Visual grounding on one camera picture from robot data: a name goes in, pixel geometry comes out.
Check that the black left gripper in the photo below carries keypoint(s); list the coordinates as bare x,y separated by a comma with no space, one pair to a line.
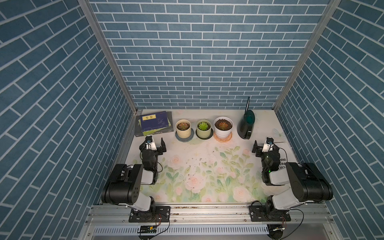
159,150

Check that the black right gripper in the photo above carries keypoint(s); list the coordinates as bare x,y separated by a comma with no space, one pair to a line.
259,150

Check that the dark green watering can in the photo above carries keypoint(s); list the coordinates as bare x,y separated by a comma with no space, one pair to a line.
245,126

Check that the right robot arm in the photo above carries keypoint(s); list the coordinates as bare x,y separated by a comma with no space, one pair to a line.
307,184

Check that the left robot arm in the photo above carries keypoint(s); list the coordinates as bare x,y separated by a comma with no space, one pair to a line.
124,183

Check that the pink green succulent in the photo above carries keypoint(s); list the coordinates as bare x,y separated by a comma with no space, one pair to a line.
183,126

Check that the bright green succulent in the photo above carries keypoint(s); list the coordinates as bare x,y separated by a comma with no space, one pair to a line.
204,126

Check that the dark blue Chinese book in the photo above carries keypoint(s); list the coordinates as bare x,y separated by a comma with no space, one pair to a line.
154,121

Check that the blue grey pot saucer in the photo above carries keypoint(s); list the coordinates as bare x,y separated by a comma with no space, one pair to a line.
184,140

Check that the cream ribbed plant pot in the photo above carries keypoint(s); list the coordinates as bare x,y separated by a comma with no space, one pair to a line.
184,134

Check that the terracotta pink pot saucer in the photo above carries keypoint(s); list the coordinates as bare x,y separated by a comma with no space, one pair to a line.
223,140

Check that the white plant pot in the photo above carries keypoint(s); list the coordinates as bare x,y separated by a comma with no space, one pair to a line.
223,134

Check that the light green plant pot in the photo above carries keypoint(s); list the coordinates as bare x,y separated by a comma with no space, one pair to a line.
204,134

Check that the dark green round saucer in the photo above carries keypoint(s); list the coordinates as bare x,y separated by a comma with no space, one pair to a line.
211,134

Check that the small green circuit board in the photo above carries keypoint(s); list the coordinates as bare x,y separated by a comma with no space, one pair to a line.
147,230

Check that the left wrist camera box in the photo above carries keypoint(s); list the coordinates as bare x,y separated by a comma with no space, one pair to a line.
150,144

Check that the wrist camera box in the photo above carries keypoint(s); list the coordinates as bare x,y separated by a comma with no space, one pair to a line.
150,144
268,145

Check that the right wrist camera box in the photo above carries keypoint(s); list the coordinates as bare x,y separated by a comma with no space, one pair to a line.
268,145

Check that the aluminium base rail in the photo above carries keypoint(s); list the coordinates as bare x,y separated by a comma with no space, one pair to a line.
211,221

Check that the aluminium left corner post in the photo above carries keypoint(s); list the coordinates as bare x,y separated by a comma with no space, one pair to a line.
95,26

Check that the aluminium corner post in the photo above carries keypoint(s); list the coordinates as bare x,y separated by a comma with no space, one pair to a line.
318,30
95,26

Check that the aluminium right corner post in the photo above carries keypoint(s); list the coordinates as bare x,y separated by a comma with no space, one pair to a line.
318,30

